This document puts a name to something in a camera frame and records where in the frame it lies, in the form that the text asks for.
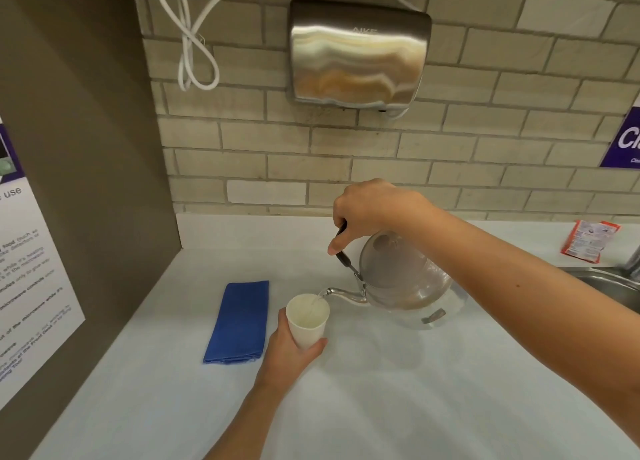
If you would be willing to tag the red sachet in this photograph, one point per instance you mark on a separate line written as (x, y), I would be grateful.
(590, 241)

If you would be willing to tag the person's left forearm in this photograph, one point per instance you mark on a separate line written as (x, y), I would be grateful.
(240, 423)

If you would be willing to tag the person's left hand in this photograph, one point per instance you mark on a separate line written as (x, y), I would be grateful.
(282, 353)

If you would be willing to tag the white paper cup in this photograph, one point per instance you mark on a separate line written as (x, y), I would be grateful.
(307, 320)

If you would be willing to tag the steel sink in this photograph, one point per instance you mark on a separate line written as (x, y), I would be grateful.
(607, 282)

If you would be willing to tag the purple wall sign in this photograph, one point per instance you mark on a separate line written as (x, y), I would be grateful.
(623, 142)

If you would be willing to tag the blue folded cloth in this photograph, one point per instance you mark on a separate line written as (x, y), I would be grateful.
(238, 322)

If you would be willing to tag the person's left thumb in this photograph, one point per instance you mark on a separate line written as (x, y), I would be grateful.
(314, 348)

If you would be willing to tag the person's right forearm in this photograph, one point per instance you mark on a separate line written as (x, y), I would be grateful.
(530, 294)

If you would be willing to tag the person's right hand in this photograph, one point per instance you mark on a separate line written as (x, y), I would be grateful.
(371, 207)

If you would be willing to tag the white instruction poster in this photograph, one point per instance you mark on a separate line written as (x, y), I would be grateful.
(25, 274)

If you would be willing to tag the steel hand dryer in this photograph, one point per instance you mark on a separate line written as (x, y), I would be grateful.
(356, 54)

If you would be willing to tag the steel tap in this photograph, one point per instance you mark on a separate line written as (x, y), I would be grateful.
(634, 262)

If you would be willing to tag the glass kettle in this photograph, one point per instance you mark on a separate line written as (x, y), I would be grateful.
(407, 284)

